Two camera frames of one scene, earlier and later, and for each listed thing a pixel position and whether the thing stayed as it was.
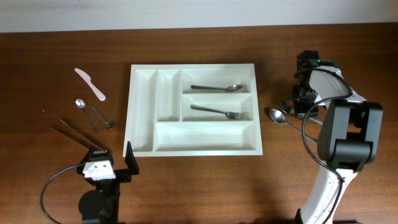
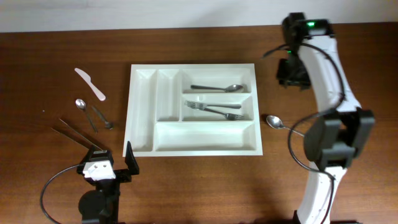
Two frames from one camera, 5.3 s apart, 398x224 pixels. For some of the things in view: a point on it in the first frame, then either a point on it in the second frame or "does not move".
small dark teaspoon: (108, 125) does not move
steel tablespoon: (279, 117) -> (276, 122)
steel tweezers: (87, 147) does not move
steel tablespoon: (230, 88) does not move
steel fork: (291, 111) -> (202, 106)
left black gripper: (125, 177) does not move
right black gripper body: (302, 104) -> (292, 78)
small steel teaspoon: (81, 104) does not move
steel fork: (230, 115) does not move
